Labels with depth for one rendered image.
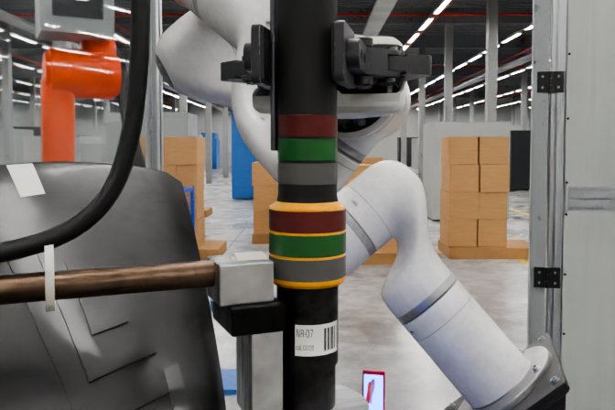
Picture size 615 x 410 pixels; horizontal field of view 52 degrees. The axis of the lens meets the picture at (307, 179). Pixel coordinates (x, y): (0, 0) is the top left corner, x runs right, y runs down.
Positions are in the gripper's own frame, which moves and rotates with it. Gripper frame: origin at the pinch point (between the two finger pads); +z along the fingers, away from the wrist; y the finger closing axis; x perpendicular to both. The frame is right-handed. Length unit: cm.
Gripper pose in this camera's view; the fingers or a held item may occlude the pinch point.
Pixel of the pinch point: (304, 57)
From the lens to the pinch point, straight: 35.9
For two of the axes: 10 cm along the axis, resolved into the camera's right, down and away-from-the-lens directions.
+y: -9.8, -0.1, 2.1
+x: 0.0, -10.0, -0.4
